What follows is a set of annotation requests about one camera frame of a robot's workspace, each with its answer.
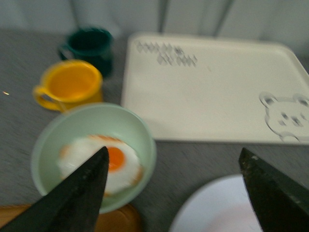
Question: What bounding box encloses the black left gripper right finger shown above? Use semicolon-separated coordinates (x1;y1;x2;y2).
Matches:
239;148;309;232

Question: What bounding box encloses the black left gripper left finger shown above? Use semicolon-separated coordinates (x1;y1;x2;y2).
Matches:
1;147;109;232

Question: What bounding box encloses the white round plate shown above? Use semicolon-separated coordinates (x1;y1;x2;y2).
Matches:
169;174;262;232

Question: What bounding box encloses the wooden cutting board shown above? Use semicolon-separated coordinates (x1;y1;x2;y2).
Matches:
0;204;143;232

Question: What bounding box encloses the toy fried egg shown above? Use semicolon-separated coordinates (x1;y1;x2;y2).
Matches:
57;135;143;196

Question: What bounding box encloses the light green bowl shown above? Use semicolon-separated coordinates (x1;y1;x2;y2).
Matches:
30;103;157;213

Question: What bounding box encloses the yellow mug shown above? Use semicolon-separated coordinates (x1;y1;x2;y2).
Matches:
32;59;103;113

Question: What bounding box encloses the cream bear tray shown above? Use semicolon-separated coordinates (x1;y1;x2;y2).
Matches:
121;33;309;145

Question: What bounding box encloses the dark green mug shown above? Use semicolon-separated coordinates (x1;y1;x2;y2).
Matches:
57;28;113;77

